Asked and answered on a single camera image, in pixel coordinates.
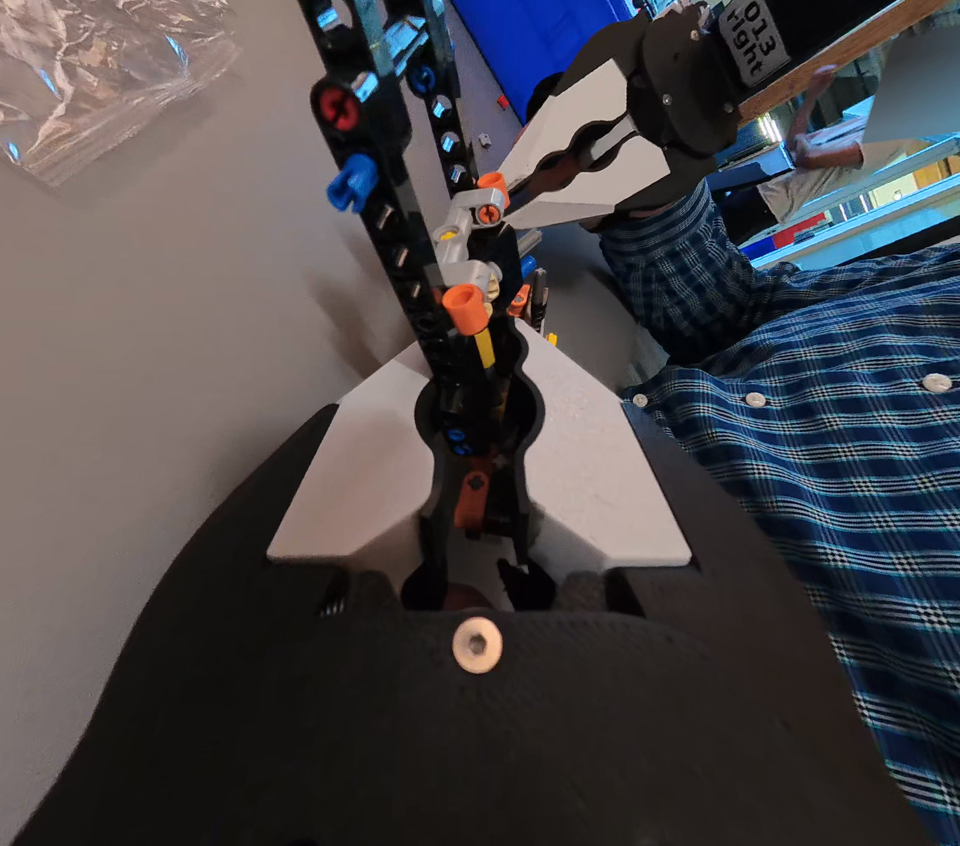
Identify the clear plastic bag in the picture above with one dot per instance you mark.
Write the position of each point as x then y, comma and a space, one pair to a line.
97, 21

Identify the person's plaid shirt torso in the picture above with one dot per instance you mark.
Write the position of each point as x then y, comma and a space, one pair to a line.
825, 486

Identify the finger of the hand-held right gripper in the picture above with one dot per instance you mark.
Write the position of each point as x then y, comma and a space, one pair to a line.
607, 182
577, 111

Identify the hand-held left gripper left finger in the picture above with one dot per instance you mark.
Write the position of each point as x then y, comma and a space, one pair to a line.
352, 478

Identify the person's right forearm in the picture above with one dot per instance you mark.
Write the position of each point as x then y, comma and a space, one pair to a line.
675, 276

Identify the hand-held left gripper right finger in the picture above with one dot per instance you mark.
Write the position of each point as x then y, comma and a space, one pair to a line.
600, 478

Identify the black lego beam assembly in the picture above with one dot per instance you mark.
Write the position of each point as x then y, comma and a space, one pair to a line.
382, 186

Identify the wooden beam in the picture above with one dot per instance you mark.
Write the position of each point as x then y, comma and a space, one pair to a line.
862, 28

